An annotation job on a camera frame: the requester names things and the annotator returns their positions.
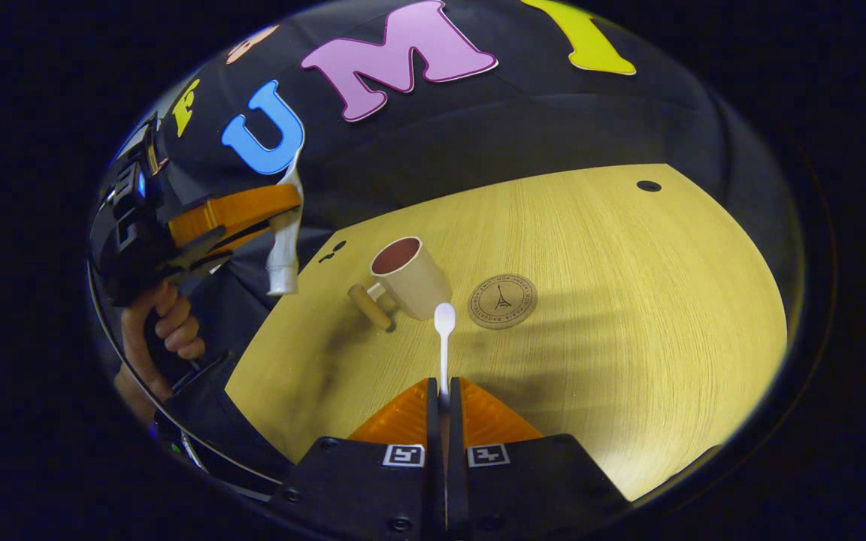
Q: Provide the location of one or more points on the white toothbrush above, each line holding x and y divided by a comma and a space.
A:
444, 323

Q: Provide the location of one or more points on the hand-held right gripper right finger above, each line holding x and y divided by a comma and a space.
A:
523, 488

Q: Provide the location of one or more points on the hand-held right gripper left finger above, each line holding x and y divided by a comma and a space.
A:
373, 488

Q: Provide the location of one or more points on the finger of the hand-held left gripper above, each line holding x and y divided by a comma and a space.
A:
237, 214

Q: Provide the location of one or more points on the round brown coaster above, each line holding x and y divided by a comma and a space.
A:
502, 301

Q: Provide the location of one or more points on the black backdrop cloth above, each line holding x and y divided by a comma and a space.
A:
523, 120

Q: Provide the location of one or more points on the white toothpaste tube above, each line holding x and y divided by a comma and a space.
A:
283, 263

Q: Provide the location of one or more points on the wooden desktop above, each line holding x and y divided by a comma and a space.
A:
613, 338

